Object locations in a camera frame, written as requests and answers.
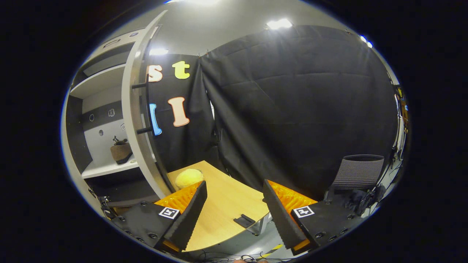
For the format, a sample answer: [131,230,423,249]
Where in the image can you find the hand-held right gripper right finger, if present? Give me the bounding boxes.
[263,179,361,256]

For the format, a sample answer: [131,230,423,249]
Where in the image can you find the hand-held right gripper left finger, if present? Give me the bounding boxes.
[111,180,208,253]

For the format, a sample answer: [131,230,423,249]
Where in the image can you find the brown suede shoe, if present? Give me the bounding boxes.
[110,136,133,164]

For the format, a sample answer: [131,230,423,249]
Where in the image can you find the white shoe cabinet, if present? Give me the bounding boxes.
[66,27,161,220]

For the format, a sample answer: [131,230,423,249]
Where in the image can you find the white cabinet drawer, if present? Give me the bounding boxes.
[87,27,152,62]

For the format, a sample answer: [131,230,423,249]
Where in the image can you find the yellow plush ball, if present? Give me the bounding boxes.
[174,168,204,190]

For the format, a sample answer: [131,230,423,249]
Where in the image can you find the lettered black backdrop cloth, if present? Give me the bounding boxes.
[146,54,217,173]

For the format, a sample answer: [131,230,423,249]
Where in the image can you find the grey mesh office chair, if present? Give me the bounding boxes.
[325,154,385,218]

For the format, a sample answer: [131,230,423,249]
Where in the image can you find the quilted black backdrop cloth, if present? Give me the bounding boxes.
[200,24,400,202]

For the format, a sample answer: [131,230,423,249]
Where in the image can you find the long ceiling light panel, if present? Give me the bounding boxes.
[165,0,220,5]

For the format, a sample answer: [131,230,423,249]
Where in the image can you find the small black flat bracket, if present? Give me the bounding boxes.
[233,214,257,229]

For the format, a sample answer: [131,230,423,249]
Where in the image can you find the black cables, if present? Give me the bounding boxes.
[197,250,279,263]

